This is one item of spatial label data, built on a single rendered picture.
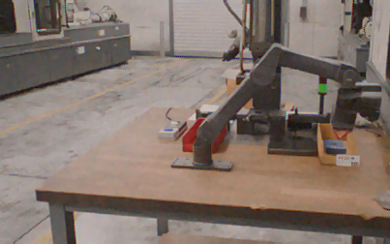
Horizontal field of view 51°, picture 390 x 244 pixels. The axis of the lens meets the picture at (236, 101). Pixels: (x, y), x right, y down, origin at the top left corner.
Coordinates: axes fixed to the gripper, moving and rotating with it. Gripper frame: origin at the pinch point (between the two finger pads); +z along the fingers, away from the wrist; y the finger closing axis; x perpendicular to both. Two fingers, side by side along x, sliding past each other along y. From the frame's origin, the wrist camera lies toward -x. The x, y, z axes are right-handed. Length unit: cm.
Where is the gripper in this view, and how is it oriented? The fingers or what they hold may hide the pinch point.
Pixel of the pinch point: (339, 134)
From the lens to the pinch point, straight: 140.9
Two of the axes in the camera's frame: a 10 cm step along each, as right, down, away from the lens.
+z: 0.6, 6.9, 7.2
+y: 1.5, -7.2, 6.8
